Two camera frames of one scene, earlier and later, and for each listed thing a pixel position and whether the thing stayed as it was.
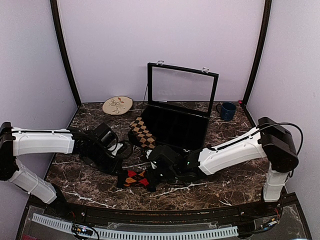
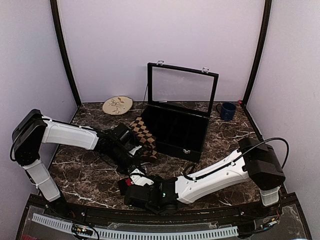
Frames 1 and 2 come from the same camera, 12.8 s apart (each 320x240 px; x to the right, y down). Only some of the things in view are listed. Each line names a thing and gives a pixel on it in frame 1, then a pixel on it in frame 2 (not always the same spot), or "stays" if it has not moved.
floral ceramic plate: x=117 y=105 stays
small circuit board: x=82 y=230 stays
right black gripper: x=152 y=180 → x=158 y=179
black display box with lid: x=180 y=102 stays
